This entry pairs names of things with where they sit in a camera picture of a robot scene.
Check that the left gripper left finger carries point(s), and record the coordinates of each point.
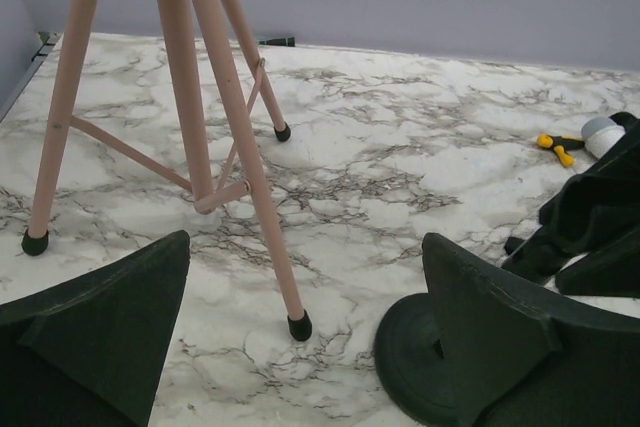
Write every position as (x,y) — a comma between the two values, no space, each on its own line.
(90,351)

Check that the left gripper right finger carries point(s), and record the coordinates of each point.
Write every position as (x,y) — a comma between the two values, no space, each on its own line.
(519,354)

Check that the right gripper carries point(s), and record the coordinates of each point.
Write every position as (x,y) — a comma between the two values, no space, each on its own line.
(591,208)

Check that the black stand of white microphone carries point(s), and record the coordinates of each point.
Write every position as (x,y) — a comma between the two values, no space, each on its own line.
(410,363)

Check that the white microphone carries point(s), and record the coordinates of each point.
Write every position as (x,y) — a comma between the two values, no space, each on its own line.
(600,135)

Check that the pink music stand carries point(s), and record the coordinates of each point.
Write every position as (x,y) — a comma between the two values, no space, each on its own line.
(241,78)

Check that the yellow black T-handle hex key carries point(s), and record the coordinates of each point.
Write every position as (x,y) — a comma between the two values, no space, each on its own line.
(561,146)

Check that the green black object at wall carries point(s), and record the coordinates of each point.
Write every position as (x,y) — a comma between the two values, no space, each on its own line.
(282,42)

